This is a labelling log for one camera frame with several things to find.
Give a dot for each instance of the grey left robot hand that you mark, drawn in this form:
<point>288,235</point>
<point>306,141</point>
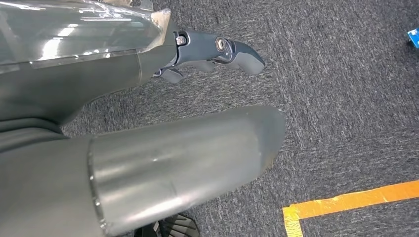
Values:
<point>65,81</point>

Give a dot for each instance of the blue metal shelf rack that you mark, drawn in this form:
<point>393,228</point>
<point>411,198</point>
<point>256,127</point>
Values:
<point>415,37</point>

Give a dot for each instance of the black robot foot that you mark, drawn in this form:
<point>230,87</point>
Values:
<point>176,227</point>

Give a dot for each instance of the yellow tape floor square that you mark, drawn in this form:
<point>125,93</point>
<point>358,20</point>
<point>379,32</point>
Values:
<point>343,201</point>

